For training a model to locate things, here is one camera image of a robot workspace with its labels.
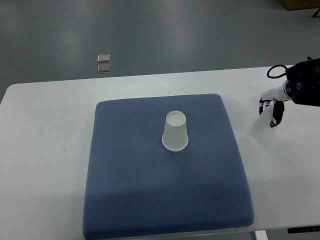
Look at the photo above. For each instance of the white paper cup on cushion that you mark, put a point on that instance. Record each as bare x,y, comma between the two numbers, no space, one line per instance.
175,135

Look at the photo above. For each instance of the upper metal floor plate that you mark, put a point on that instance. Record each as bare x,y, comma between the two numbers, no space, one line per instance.
103,58

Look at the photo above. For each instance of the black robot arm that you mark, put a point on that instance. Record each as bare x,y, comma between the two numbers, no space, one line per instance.
303,86

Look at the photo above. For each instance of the blue mesh cushion pad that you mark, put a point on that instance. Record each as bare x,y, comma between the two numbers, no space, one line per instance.
136,187

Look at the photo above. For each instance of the black table control panel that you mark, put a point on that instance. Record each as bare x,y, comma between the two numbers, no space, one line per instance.
304,229

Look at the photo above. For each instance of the lower metal floor plate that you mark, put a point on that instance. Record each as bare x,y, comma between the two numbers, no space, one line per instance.
103,68

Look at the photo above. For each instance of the white paper cup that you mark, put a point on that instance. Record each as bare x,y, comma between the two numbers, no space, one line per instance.
261,129
175,135

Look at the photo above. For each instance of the black tripod leg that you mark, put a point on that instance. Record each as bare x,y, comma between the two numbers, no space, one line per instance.
316,13

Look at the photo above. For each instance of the white table leg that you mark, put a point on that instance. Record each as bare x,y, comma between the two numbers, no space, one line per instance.
261,235

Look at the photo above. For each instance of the brown cardboard box corner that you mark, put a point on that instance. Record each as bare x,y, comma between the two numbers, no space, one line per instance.
291,5

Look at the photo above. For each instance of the black white robotic hand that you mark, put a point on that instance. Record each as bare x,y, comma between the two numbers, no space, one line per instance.
278,96

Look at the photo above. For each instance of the metal floor plate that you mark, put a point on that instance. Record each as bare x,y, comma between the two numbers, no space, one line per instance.
103,68
103,58

